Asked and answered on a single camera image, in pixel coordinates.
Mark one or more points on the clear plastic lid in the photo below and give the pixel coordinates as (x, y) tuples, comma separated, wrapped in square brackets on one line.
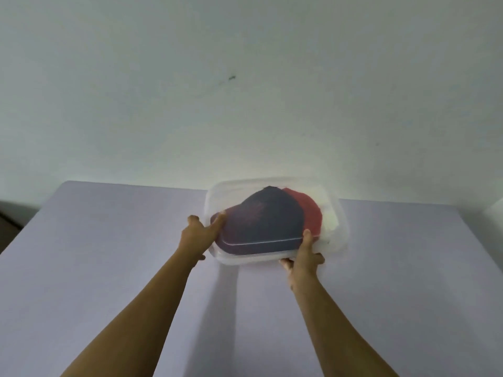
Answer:
[(220, 192)]

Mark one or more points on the black and red cap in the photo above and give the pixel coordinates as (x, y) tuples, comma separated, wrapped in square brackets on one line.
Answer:
[(263, 219)]

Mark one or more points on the white cap with logo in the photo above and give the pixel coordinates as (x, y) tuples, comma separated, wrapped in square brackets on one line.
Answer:
[(328, 212)]

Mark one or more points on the person's right hand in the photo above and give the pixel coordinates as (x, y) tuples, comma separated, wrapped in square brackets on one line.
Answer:
[(304, 263)]

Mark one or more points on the person's left forearm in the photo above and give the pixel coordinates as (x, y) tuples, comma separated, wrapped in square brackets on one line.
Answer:
[(137, 318)]

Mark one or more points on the person's right forearm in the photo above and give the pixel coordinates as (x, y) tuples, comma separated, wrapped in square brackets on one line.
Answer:
[(338, 333)]

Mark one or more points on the person's left hand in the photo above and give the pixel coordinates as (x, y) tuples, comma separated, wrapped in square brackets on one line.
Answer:
[(198, 237)]

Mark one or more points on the red cap with patch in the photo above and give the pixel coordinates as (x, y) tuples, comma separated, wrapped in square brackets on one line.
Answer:
[(312, 213)]

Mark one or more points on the clear plastic box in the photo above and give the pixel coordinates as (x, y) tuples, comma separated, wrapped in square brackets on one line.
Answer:
[(334, 239)]

